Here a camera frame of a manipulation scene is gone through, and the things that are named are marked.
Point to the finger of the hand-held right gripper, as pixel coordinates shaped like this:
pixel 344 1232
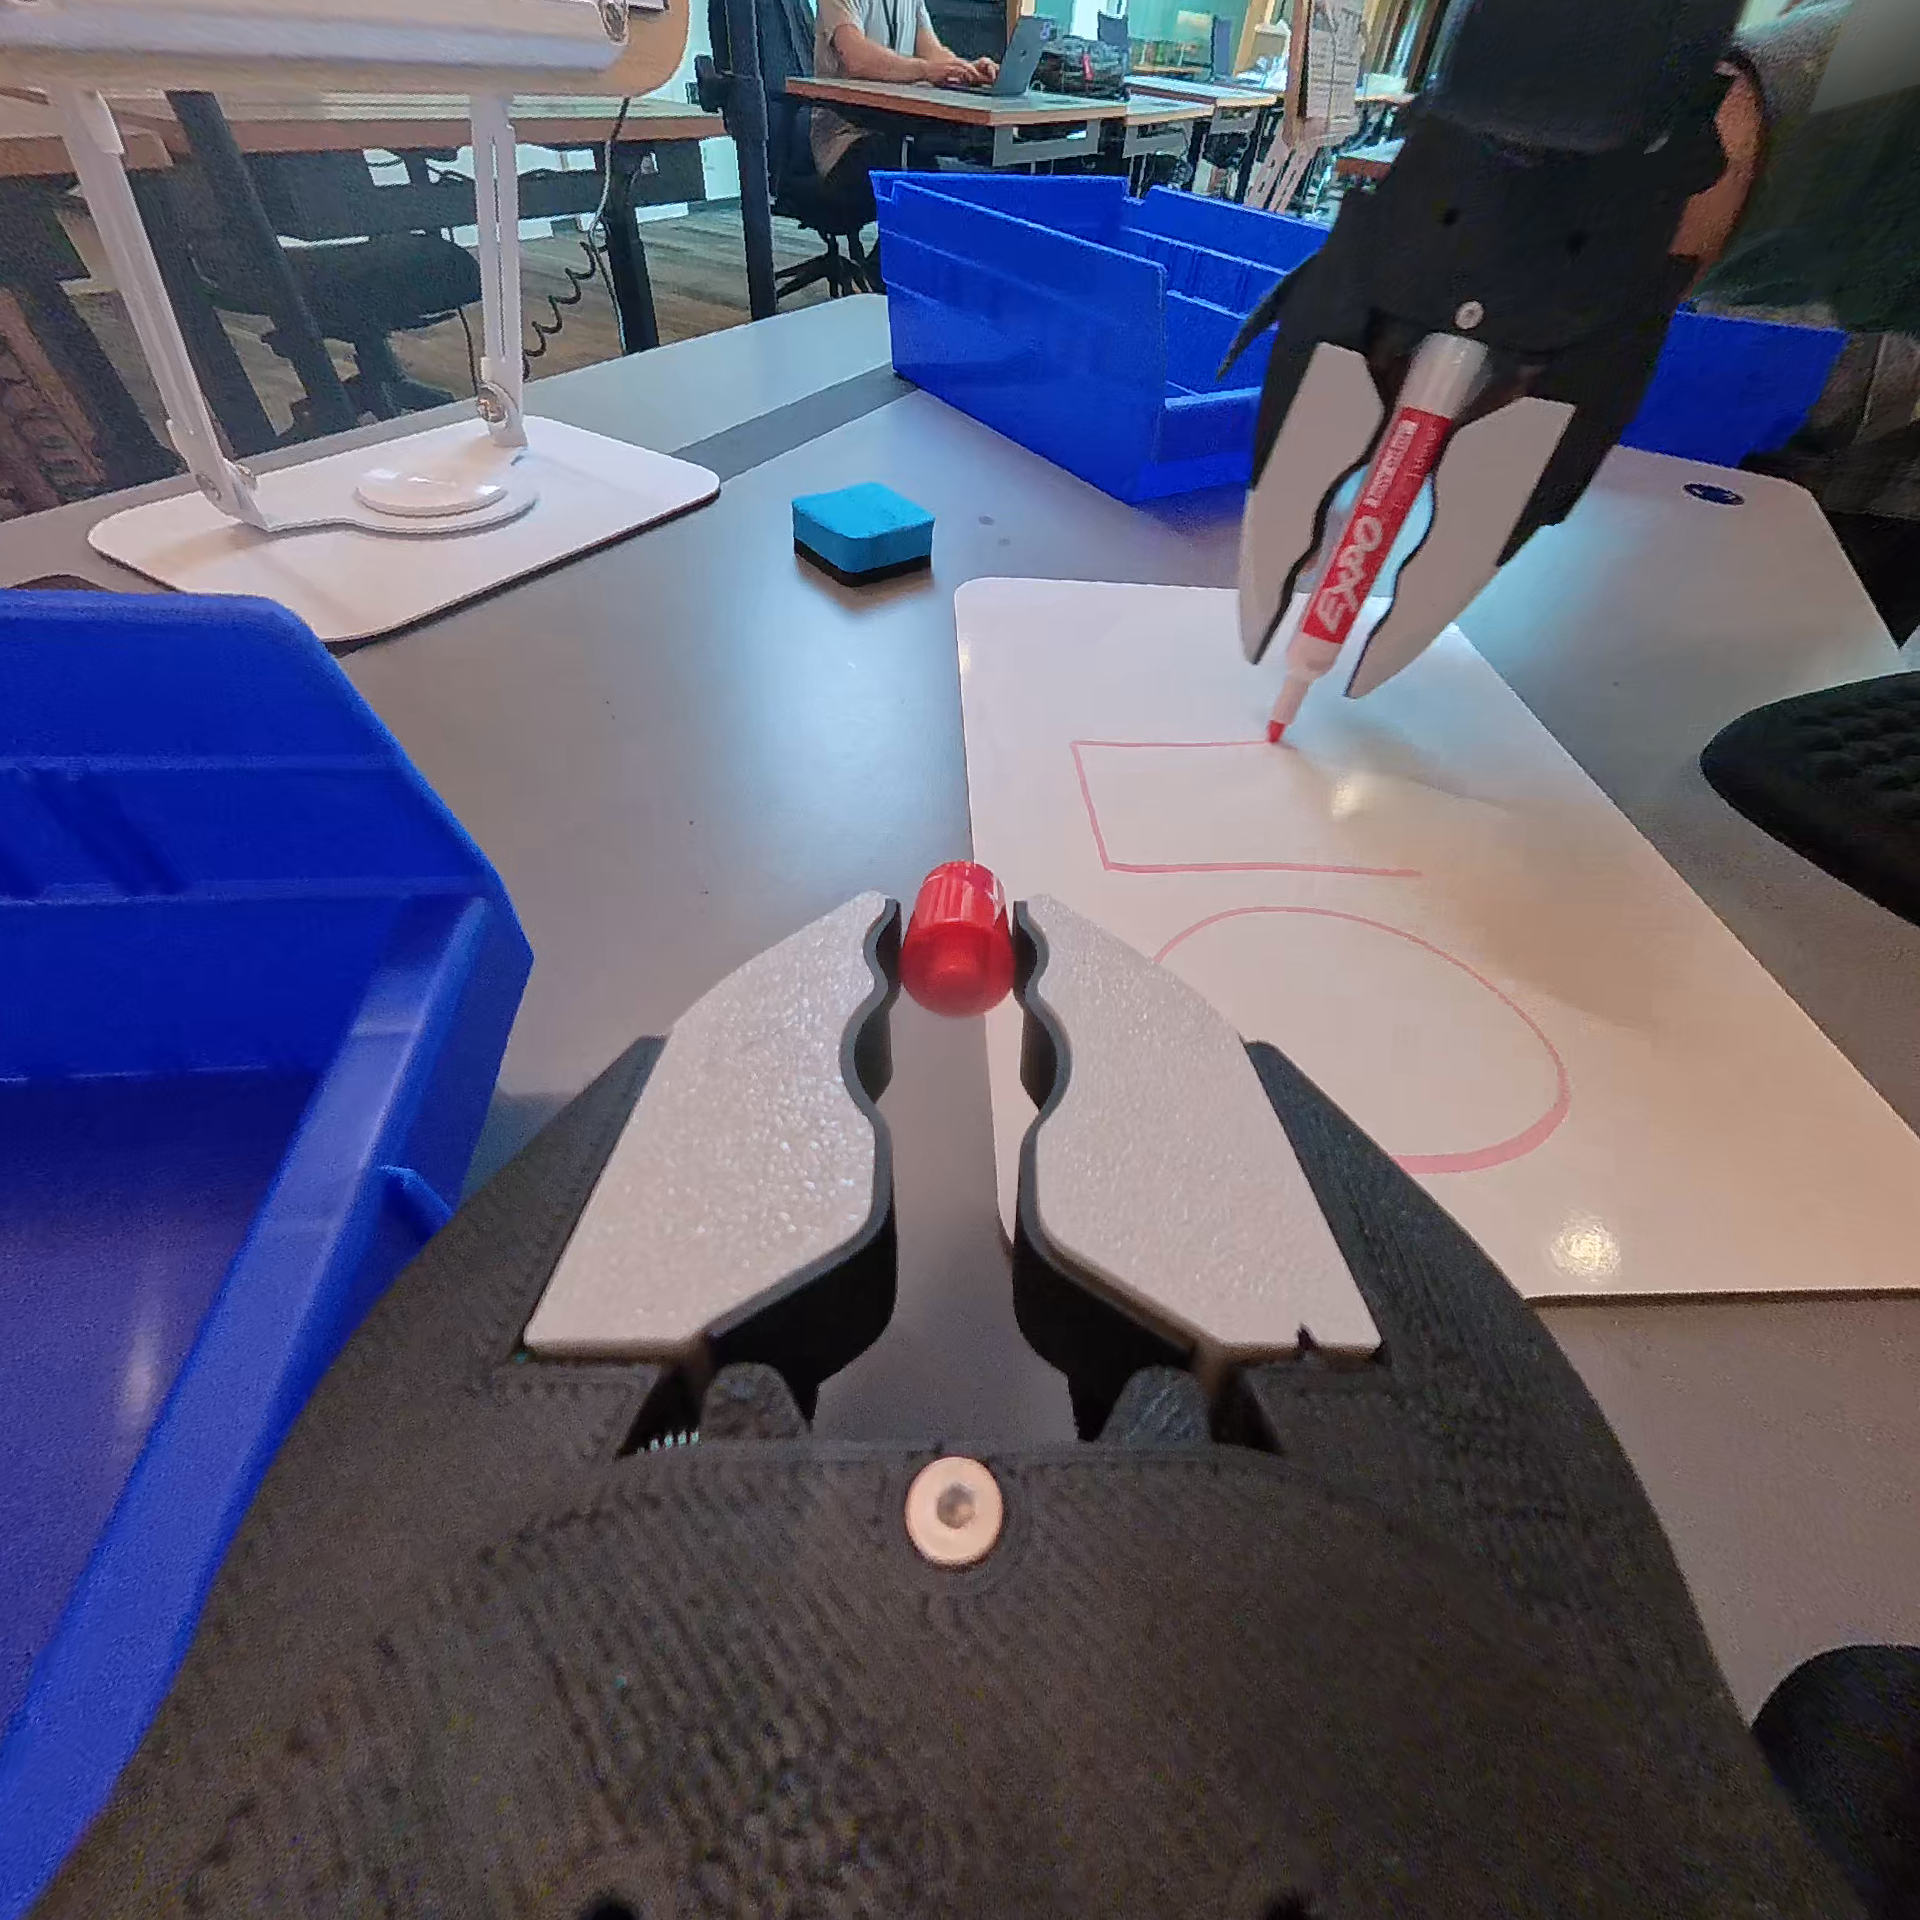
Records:
pixel 1486 511
pixel 1307 480

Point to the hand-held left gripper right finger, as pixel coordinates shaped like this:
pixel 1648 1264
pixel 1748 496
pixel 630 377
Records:
pixel 1188 1201

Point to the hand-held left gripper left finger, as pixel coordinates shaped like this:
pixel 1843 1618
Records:
pixel 722 1201

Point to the red dry-erase marker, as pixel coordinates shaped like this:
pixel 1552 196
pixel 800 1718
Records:
pixel 1388 511

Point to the red marker cap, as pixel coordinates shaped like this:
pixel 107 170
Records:
pixel 960 942

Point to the white whiteboard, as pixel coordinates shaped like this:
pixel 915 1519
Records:
pixel 1682 900

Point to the blue whiteboard eraser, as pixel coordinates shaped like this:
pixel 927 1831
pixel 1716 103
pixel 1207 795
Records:
pixel 862 530

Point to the blue plastic bin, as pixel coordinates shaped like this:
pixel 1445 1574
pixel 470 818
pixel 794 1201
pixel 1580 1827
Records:
pixel 1741 392
pixel 1052 331
pixel 181 1201

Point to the person's right hand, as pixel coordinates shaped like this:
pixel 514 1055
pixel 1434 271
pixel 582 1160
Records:
pixel 1732 164

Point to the black textured wrist pad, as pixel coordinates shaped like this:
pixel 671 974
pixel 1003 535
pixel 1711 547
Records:
pixel 1846 1786
pixel 1832 787

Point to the wooden office table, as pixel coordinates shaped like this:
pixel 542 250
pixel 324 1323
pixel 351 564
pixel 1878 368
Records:
pixel 991 114

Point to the black office chair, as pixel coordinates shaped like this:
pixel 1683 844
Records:
pixel 346 271
pixel 788 151

